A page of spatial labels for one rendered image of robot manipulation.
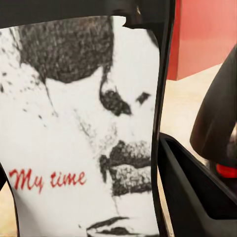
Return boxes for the bottle of coffee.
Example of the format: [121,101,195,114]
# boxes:
[0,0,177,237]

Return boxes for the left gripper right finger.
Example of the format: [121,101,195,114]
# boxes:
[158,132,237,237]

